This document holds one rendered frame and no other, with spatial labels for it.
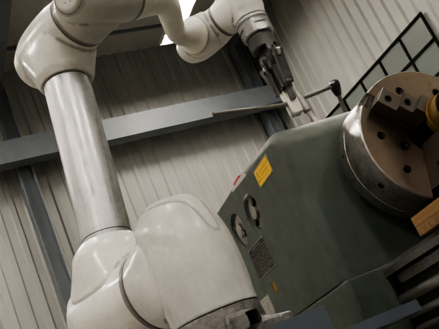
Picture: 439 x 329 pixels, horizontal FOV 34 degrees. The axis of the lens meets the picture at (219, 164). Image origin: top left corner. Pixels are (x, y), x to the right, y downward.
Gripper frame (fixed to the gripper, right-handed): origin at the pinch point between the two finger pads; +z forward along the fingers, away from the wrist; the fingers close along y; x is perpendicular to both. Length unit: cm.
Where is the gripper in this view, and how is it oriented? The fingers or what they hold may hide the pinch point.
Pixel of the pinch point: (291, 102)
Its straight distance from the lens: 187.1
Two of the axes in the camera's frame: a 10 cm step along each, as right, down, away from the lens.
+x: 8.9, -2.7, 3.6
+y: 2.3, -4.1, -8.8
